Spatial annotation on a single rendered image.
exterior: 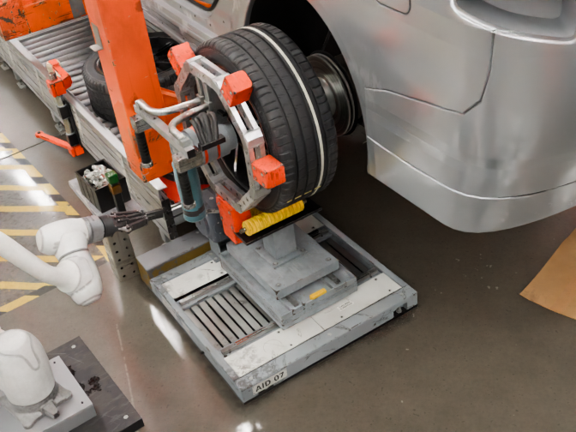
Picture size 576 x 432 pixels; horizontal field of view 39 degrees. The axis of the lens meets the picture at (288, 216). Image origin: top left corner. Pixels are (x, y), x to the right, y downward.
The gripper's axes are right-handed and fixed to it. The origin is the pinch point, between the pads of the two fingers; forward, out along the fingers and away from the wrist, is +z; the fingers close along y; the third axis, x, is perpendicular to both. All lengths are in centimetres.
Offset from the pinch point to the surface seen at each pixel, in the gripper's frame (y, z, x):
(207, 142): -16.0, 9.6, -31.5
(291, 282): -16, 53, 35
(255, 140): -23.2, 23.4, -32.9
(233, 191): 4.1, 36.4, 0.6
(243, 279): 6, 46, 44
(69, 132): 168, 44, 39
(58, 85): 167, 38, 11
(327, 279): -20, 69, 36
